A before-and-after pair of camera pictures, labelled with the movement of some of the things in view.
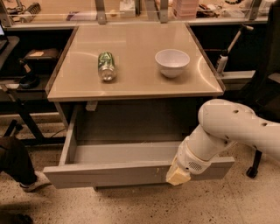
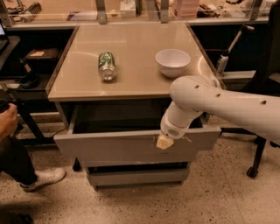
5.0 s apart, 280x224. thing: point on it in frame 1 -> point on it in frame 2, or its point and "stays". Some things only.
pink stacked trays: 185,10 stays
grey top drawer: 95,164 -> 122,131
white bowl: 172,62 stays
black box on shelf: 43,58 stays
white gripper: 189,163 -> 171,129
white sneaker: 41,181 stays
